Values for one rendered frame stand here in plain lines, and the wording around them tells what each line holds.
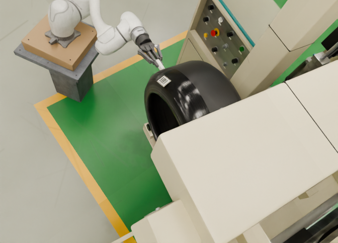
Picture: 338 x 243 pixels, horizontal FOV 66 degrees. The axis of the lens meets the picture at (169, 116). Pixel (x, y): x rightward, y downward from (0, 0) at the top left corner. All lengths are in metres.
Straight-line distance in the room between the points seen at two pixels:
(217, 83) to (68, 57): 1.20
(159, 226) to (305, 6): 0.78
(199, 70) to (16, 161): 1.81
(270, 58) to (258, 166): 0.60
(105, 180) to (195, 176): 1.84
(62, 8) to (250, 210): 1.65
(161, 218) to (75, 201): 1.80
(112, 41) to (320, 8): 0.99
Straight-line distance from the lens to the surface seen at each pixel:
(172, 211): 0.59
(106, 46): 1.51
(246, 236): 0.63
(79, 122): 2.53
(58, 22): 1.94
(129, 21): 1.51
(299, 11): 1.00
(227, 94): 1.09
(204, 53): 1.92
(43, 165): 2.45
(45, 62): 2.09
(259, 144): 0.63
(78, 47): 2.05
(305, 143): 0.70
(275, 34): 1.08
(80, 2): 1.99
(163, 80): 1.10
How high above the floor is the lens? 2.30
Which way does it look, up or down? 62 degrees down
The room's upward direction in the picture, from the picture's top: 24 degrees clockwise
